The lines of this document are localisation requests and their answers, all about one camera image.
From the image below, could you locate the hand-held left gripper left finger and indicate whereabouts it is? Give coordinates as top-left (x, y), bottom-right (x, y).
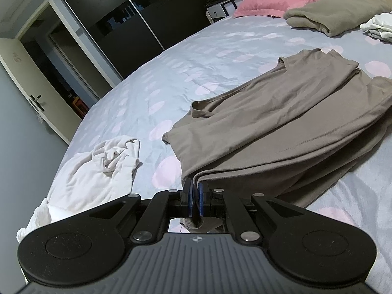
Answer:
top-left (89, 179), bottom-right (194, 244)

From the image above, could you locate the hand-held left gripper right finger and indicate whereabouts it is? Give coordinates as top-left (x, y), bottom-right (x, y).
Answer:
top-left (198, 182), bottom-right (307, 244)

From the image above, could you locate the taupe shirt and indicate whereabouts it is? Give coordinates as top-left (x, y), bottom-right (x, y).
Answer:
top-left (162, 48), bottom-right (392, 231)

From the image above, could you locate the pile of white clothes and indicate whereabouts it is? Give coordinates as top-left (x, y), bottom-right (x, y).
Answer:
top-left (360, 12), bottom-right (392, 43)

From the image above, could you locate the crumpled white garment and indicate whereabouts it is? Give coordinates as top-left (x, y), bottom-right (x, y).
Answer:
top-left (17, 135), bottom-right (142, 243)

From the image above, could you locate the orange box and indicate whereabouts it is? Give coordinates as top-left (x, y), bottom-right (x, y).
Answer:
top-left (72, 96), bottom-right (90, 119)

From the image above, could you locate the bed with dotted grey sheet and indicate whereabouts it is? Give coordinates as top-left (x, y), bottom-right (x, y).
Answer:
top-left (17, 0), bottom-right (392, 282)

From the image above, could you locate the cream room door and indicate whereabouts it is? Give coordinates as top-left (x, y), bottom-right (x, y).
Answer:
top-left (0, 38), bottom-right (90, 145)

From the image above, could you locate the black sliding-door wardrobe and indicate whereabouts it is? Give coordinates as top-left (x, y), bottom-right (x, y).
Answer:
top-left (57, 0), bottom-right (221, 90)

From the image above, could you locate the white nightstand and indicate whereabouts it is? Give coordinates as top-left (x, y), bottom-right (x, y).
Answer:
top-left (205, 0), bottom-right (249, 24)

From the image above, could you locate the folded olive blanket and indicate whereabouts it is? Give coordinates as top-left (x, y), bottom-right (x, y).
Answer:
top-left (283, 0), bottom-right (392, 38)

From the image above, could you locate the black door handle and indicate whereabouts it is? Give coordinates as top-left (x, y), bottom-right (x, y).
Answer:
top-left (29, 94), bottom-right (46, 112)

